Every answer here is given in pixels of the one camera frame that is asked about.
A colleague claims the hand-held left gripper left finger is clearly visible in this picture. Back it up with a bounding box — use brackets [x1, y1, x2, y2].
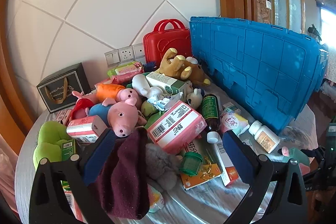
[28, 127, 117, 224]

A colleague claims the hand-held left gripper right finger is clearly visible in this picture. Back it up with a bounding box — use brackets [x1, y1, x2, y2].
[222, 130, 308, 224]

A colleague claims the pig plush red dress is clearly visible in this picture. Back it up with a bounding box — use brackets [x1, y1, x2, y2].
[70, 90, 100, 125]

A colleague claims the pig plush orange dress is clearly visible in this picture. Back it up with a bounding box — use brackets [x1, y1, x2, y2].
[94, 83, 143, 107]

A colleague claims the blue plastic storage crate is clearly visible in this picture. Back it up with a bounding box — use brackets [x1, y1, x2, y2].
[189, 16, 330, 135]

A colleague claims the grey round desktop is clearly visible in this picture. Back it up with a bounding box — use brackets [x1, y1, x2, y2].
[14, 77, 319, 224]

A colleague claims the white orange narrow box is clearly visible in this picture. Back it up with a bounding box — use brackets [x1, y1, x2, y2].
[214, 143, 240, 186]

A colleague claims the pink teal plush toy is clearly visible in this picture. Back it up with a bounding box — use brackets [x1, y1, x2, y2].
[280, 147, 311, 170]

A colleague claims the small dark green box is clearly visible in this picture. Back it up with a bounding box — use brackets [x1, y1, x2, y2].
[61, 139, 79, 162]

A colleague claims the small pink white packet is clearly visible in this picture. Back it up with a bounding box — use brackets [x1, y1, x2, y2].
[66, 115, 108, 144]

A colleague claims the yellow orange flat box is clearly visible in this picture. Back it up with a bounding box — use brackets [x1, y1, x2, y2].
[180, 139, 223, 191]

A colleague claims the maroon knit cloth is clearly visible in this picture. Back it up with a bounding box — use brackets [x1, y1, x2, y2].
[88, 127, 151, 220]

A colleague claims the white pill bottle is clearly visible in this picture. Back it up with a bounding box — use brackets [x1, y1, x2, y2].
[248, 120, 281, 154]

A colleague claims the pastel pink pouch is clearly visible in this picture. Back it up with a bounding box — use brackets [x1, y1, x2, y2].
[220, 108, 250, 136]

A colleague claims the small green jar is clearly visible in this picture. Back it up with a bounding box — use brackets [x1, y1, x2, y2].
[179, 152, 204, 177]

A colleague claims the pig plush blue shirt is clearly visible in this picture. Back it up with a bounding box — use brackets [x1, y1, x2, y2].
[89, 97, 147, 138]

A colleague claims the small white green box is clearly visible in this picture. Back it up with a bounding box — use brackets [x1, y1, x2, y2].
[222, 102, 242, 115]

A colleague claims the green plush toy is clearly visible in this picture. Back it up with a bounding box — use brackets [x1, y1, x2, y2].
[33, 121, 77, 171]

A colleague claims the red white barcode box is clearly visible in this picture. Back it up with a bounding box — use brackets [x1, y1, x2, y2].
[62, 185, 88, 224]

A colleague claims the dark brown medicine bottle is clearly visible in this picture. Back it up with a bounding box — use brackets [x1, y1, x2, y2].
[201, 93, 223, 144]

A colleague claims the small pink white box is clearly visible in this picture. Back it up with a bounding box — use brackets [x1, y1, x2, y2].
[53, 109, 73, 123]

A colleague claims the grey fluffy plush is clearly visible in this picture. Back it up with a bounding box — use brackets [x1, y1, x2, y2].
[144, 143, 182, 191]

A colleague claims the large pink tissue packet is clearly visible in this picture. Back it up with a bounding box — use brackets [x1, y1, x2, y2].
[146, 100, 208, 155]

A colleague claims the small green round plush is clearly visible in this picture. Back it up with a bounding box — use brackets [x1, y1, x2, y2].
[141, 101, 163, 122]

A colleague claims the pastel yellow pink packet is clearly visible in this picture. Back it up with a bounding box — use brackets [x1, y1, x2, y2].
[148, 184, 165, 214]

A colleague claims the small white bear plush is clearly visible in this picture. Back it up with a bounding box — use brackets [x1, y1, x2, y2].
[186, 88, 205, 109]

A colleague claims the black gift bag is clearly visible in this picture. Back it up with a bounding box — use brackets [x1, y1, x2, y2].
[36, 63, 92, 114]

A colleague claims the white plush toy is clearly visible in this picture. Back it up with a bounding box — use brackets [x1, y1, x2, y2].
[131, 74, 164, 104]

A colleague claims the crumpled white blue packet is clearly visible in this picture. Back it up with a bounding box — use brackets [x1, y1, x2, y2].
[147, 92, 184, 111]

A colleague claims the pink green wet wipes packet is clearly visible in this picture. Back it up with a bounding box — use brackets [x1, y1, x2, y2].
[107, 61, 145, 83]

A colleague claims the green white medicine box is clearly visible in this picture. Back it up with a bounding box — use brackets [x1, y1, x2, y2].
[145, 72, 187, 96]

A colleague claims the brown teddy bear plush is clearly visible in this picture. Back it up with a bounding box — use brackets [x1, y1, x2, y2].
[155, 48, 212, 86]

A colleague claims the dark bird figurine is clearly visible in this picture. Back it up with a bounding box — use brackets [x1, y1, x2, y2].
[308, 24, 323, 42]

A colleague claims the red toy suitcase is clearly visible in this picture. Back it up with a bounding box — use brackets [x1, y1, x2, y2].
[143, 19, 191, 65]

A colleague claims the patterned rolled mat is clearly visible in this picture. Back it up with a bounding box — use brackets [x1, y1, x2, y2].
[254, 0, 273, 24]

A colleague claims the wall socket panel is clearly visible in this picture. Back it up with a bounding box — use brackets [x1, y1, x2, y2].
[104, 43, 146, 66]

